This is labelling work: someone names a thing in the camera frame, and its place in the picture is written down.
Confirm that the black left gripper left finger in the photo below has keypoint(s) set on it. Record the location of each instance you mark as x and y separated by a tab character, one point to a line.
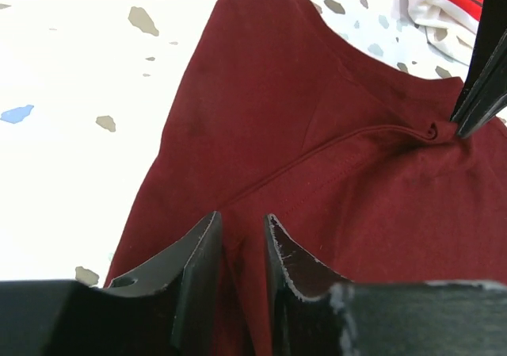
164	306

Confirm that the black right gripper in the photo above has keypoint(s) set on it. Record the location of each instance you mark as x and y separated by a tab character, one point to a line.
484	91

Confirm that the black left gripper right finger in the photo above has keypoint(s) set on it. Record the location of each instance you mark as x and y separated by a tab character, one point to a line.
316	311

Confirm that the dark maroon t shirt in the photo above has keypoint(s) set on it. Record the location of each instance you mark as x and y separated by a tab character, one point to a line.
277	114

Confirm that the folded white t shirt underneath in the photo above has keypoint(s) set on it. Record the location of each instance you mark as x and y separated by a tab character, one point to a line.
448	28

